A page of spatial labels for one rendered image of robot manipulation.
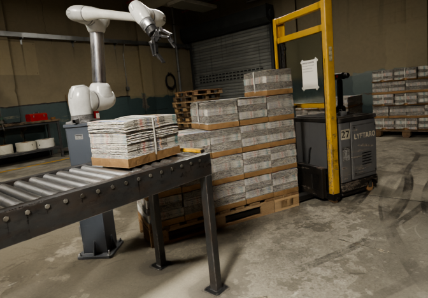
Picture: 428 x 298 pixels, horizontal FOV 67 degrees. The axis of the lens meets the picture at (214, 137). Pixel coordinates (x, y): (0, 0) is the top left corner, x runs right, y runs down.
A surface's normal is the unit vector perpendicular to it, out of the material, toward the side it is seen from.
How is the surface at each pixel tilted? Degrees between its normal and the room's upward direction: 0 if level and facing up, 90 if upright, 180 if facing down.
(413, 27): 90
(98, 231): 90
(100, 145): 90
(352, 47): 90
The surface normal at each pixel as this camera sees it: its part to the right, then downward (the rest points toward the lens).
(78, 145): -0.08, 0.14
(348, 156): 0.44, 0.07
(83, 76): 0.75, 0.02
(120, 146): -0.56, 0.16
